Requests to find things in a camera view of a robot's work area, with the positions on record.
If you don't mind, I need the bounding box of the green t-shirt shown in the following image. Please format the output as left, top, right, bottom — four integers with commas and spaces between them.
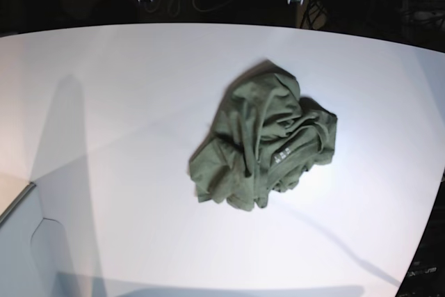
188, 61, 338, 211

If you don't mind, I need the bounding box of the white table extension panel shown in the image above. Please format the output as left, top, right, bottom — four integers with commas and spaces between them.
0, 182, 108, 297

